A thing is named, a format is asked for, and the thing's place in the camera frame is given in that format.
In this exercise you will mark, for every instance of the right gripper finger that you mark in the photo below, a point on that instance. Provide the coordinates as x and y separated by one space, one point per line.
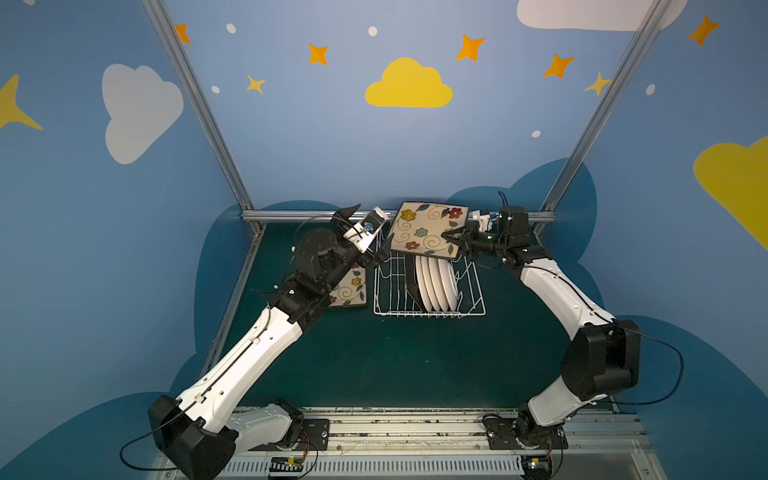
455 246
459 232

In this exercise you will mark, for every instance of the controller board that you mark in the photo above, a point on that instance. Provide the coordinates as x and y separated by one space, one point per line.
536 468
285 467

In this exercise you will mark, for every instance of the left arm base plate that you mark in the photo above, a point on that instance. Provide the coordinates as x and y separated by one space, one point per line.
311 433

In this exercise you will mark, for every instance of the white wire dish rack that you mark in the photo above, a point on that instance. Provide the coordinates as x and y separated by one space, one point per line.
390 297

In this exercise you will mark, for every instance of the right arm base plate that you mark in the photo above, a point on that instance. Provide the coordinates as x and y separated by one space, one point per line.
511 433

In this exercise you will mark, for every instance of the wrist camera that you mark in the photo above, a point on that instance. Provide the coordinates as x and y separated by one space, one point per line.
364 232
482 219

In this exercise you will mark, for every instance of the left controller board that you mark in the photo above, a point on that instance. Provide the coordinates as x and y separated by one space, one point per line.
285 467

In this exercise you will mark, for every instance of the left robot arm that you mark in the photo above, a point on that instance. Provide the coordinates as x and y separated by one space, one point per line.
200 430

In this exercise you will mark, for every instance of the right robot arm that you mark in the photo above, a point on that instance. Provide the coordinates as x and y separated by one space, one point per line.
604 353

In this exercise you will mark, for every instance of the aluminium rail base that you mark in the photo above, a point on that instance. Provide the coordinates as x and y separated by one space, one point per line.
450 443

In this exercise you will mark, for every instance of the white round plate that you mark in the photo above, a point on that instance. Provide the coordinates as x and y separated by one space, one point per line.
422 286
426 272
449 282
436 278

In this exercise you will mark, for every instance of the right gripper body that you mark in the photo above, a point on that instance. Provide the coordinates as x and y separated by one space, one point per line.
475 241

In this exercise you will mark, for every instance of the right controller board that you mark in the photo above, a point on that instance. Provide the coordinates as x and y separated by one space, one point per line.
536 468

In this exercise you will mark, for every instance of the floral square plate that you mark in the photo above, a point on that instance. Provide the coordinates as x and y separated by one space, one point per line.
418 226
351 291

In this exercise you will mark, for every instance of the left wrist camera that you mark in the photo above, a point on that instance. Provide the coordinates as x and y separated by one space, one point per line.
364 232

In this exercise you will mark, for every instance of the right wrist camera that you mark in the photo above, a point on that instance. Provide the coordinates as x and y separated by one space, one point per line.
482 219

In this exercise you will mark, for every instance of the aluminium frame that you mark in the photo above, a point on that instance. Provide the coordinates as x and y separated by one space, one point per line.
161 19

